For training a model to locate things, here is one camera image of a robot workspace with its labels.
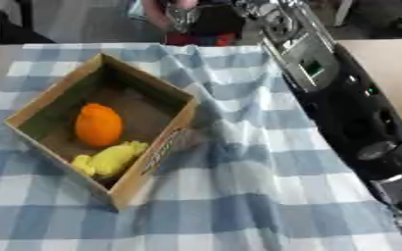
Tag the dark chair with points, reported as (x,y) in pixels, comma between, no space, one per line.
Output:
(16,31)

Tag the yellow soft toy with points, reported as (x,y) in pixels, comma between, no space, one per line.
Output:
(112,160)

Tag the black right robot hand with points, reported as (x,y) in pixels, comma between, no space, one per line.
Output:
(217,19)

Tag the orange toy fruit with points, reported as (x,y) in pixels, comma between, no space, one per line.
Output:
(98,125)

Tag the black bag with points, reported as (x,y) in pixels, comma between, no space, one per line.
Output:
(396,27)

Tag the white furniture leg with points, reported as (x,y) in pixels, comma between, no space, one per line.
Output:
(342,12)

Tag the red object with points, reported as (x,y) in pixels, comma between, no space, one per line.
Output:
(201,39)

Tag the person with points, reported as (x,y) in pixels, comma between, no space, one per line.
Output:
(153,13)

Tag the tan cardboard box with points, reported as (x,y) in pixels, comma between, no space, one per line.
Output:
(153,157)

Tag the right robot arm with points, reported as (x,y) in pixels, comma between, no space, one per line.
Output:
(347,111)

